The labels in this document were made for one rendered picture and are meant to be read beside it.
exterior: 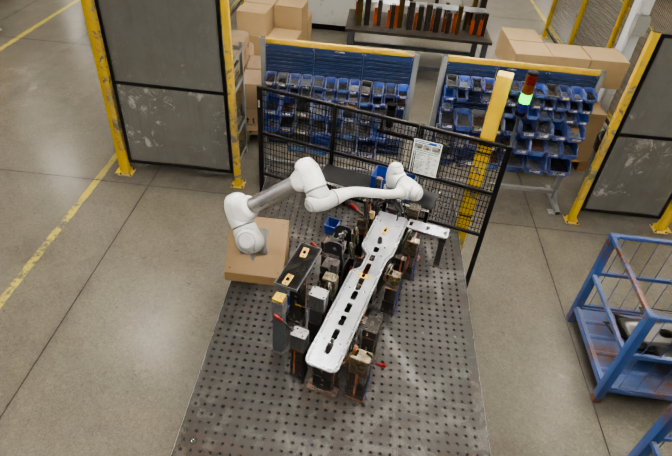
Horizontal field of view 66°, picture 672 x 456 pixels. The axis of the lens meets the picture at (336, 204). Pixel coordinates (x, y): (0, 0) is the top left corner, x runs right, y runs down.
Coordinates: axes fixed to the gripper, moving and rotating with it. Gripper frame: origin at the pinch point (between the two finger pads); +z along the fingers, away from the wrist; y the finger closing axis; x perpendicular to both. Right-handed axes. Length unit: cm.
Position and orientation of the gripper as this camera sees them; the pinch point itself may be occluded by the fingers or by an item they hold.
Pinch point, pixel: (387, 215)
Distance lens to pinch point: 348.3
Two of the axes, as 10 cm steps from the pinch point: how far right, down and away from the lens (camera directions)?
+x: 3.6, -5.6, 7.5
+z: -0.7, 7.9, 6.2
